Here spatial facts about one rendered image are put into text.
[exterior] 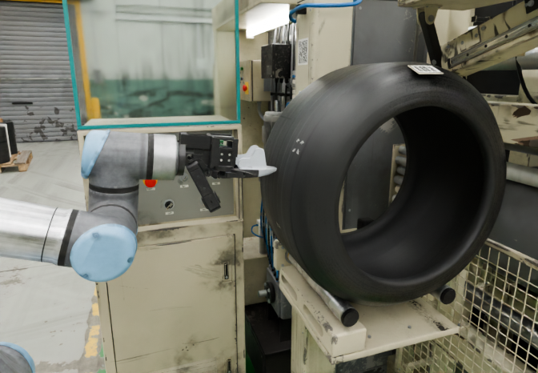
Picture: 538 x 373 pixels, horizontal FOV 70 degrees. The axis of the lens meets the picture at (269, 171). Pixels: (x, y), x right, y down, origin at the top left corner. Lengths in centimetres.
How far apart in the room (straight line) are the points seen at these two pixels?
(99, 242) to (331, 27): 85
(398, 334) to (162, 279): 86
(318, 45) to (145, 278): 101
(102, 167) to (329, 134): 42
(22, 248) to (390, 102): 67
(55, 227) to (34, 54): 958
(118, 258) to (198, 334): 109
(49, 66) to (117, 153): 941
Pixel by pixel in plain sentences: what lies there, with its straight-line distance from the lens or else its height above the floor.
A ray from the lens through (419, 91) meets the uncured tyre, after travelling 84.
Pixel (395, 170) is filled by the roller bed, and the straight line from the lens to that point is 149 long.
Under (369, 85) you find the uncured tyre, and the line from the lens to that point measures 81.
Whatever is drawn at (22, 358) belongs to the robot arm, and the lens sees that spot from 106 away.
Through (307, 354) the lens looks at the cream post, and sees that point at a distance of 148.
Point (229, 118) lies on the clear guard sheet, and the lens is 143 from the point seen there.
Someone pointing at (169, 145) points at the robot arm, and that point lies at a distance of 75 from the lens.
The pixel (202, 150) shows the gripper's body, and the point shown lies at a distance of 78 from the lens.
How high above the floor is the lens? 144
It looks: 14 degrees down
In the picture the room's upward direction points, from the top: straight up
